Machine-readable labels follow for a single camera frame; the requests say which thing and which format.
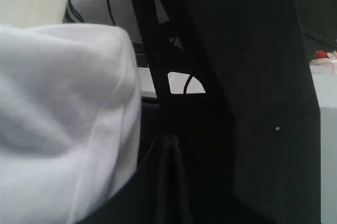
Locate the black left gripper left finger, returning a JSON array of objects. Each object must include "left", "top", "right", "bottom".
[{"left": 80, "top": 136, "right": 169, "bottom": 224}]

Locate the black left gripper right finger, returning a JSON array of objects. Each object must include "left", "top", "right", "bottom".
[{"left": 163, "top": 133, "right": 269, "bottom": 223}]

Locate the white t-shirt red lettering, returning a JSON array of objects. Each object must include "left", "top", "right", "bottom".
[{"left": 1, "top": 24, "right": 141, "bottom": 223}]

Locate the white box with strawberry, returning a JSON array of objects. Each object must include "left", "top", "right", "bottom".
[{"left": 310, "top": 55, "right": 336, "bottom": 223}]

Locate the black stand frame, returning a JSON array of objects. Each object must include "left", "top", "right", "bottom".
[{"left": 132, "top": 0, "right": 321, "bottom": 223}]

